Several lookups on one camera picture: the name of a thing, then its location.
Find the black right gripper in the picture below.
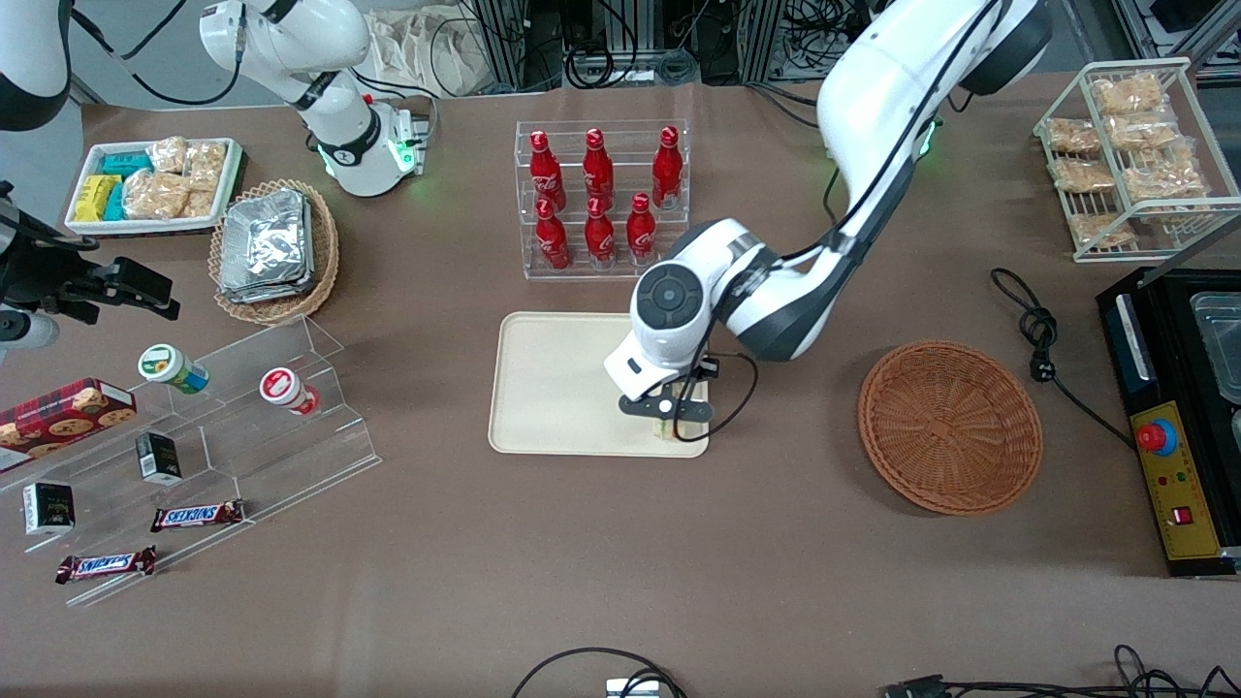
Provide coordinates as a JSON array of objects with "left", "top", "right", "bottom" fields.
[{"left": 0, "top": 245, "right": 182, "bottom": 322}]

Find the white rectangular snack tray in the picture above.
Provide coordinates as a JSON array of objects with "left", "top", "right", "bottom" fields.
[{"left": 65, "top": 137, "right": 244, "bottom": 237}]

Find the beige plastic tray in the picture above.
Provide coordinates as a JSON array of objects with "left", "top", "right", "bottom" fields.
[{"left": 488, "top": 311, "right": 711, "bottom": 459}]

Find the oval light wicker basket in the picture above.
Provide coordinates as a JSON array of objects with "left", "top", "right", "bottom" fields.
[{"left": 207, "top": 178, "right": 341, "bottom": 327}]

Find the round brown wicker basket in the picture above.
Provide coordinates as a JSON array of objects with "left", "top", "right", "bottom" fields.
[{"left": 857, "top": 340, "right": 1044, "bottom": 516}]

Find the green lid cup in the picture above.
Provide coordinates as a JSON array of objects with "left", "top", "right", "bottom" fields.
[{"left": 137, "top": 343, "right": 210, "bottom": 396}]

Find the silver foil pack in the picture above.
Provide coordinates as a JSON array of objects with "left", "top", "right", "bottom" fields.
[
  {"left": 222, "top": 189, "right": 313, "bottom": 288},
  {"left": 217, "top": 262, "right": 317, "bottom": 305}
]

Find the yellow snack pack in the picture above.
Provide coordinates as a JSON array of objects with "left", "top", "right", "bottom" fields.
[{"left": 75, "top": 174, "right": 120, "bottom": 223}]

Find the red cookie box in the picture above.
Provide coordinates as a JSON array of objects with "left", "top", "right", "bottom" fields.
[{"left": 0, "top": 377, "right": 138, "bottom": 473}]

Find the red lid cup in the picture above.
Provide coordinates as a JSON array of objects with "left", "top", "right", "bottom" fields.
[{"left": 259, "top": 366, "right": 322, "bottom": 417}]

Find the red cola bottle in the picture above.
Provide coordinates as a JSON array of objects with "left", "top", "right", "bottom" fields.
[
  {"left": 535, "top": 199, "right": 574, "bottom": 271},
  {"left": 626, "top": 192, "right": 658, "bottom": 265},
  {"left": 528, "top": 130, "right": 568, "bottom": 213},
  {"left": 583, "top": 128, "right": 616, "bottom": 209},
  {"left": 585, "top": 197, "right": 618, "bottom": 269},
  {"left": 652, "top": 126, "right": 684, "bottom": 211}
]

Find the clear acrylic stepped shelf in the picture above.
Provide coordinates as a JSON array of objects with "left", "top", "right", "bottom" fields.
[{"left": 0, "top": 314, "right": 382, "bottom": 609}]

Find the brown snickers bar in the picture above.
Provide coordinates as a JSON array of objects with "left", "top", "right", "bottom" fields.
[
  {"left": 149, "top": 498, "right": 246, "bottom": 533},
  {"left": 54, "top": 545, "right": 159, "bottom": 586}
]

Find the small black white box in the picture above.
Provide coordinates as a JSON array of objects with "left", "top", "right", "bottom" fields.
[{"left": 21, "top": 481, "right": 77, "bottom": 537}]

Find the clear acrylic bottle rack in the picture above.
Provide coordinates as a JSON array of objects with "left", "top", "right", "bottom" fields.
[{"left": 515, "top": 120, "right": 691, "bottom": 282}]

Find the white cloth bag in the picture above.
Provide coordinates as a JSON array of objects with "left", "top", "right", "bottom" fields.
[{"left": 366, "top": 6, "right": 497, "bottom": 99}]

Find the clear bag of pastry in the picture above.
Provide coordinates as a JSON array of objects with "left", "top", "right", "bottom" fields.
[
  {"left": 1104, "top": 113, "right": 1181, "bottom": 153},
  {"left": 1121, "top": 143, "right": 1210, "bottom": 202},
  {"left": 1045, "top": 117, "right": 1103, "bottom": 155},
  {"left": 1092, "top": 73, "right": 1166, "bottom": 117},
  {"left": 1051, "top": 157, "right": 1117, "bottom": 194},
  {"left": 1068, "top": 212, "right": 1137, "bottom": 249}
]

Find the black machine with yellow panel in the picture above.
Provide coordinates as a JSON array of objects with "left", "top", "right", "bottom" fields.
[{"left": 1097, "top": 266, "right": 1241, "bottom": 581}]

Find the clear plastic container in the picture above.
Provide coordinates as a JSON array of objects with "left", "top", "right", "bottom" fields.
[{"left": 1190, "top": 289, "right": 1241, "bottom": 405}]

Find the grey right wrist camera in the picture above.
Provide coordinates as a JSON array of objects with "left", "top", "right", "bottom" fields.
[{"left": 0, "top": 308, "right": 60, "bottom": 353}]

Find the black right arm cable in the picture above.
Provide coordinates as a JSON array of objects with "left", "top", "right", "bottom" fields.
[{"left": 70, "top": 0, "right": 245, "bottom": 108}]

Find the black looped cable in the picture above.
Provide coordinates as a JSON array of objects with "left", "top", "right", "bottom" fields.
[{"left": 510, "top": 647, "right": 687, "bottom": 698}]

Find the black power cable with plug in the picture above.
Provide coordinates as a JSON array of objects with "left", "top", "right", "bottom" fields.
[{"left": 990, "top": 268, "right": 1137, "bottom": 453}]

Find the aluminium frame post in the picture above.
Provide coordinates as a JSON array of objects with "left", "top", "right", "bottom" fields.
[
  {"left": 748, "top": 0, "right": 788, "bottom": 82},
  {"left": 473, "top": 0, "right": 531, "bottom": 90}
]

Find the white wire rack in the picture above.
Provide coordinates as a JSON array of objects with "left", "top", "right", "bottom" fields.
[{"left": 1032, "top": 57, "right": 1241, "bottom": 265}]

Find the black tangled cable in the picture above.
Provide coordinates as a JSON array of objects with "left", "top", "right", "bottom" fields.
[{"left": 940, "top": 644, "right": 1241, "bottom": 698}]

